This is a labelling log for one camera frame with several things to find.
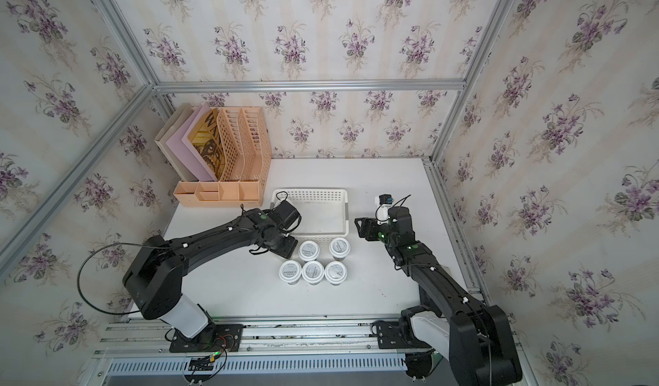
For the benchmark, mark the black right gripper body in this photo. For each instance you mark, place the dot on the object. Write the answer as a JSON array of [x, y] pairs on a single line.
[[374, 231]]

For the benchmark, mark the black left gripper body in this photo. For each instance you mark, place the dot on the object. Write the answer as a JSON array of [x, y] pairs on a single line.
[[283, 245]]

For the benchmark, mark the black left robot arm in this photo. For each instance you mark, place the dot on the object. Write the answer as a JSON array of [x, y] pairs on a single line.
[[154, 280]]

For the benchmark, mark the white plastic basket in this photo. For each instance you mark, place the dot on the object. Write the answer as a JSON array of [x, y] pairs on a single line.
[[324, 212]]

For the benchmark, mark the beige folder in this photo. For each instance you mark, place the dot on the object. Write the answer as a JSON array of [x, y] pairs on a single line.
[[165, 140]]

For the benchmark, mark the yellow black patterned book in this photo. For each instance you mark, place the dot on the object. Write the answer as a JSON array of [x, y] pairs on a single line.
[[204, 137]]

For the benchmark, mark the pink folder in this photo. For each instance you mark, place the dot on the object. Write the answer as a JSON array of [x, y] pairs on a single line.
[[176, 143]]

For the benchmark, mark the aluminium rail frame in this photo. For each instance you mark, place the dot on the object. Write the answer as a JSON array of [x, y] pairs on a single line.
[[269, 346]]

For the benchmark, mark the peach plastic file organizer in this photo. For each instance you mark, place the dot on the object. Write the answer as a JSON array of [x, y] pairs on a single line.
[[246, 145]]

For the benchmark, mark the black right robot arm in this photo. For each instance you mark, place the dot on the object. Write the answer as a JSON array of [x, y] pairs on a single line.
[[475, 338]]

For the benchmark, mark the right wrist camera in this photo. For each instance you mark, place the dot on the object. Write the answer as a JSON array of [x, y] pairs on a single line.
[[384, 203]]

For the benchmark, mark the yogurt cup row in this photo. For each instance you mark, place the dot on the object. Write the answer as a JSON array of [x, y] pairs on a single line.
[[336, 273], [340, 248], [309, 251], [290, 272], [313, 272]]

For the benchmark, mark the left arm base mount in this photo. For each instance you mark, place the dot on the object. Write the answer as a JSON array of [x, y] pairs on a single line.
[[215, 338]]

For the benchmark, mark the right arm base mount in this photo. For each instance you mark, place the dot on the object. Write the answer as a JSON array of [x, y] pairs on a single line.
[[399, 334]]

